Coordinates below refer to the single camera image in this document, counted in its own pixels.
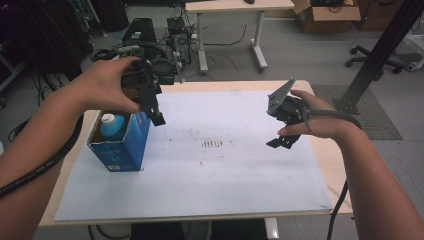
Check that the brown cardboard box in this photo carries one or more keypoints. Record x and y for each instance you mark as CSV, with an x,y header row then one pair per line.
x,y
330,16

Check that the blue cardboard box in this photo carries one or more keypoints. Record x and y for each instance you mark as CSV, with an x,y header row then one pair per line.
x,y
123,153

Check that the white table mat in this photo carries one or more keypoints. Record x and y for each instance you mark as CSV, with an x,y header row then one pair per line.
x,y
216,183

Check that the person's left hand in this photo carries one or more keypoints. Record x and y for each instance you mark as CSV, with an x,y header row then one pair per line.
x,y
100,86

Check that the grey floor mat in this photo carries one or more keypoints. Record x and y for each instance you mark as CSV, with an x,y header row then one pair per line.
x,y
376,113

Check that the black computer tower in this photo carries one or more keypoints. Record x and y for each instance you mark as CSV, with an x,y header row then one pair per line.
x,y
180,40

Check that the black metal post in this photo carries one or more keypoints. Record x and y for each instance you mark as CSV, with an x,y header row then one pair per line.
x,y
380,50

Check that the person's right hand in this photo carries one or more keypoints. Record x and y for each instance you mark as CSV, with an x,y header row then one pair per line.
x,y
323,123

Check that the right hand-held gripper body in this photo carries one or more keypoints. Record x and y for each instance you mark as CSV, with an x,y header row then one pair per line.
x,y
283,103

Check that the black case with green label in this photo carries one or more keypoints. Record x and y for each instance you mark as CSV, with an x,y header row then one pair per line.
x,y
140,31

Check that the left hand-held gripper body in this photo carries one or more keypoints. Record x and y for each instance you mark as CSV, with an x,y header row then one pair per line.
x,y
143,80

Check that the blue plastic bottle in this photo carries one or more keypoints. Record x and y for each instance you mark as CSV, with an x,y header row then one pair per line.
x,y
111,128

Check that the black curtain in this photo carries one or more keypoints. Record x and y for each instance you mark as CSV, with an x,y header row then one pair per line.
x,y
40,33

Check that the black office chair base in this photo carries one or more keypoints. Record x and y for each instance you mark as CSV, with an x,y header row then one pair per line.
x,y
370,60

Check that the white-legged wooden desk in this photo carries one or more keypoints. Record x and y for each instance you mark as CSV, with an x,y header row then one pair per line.
x,y
233,5

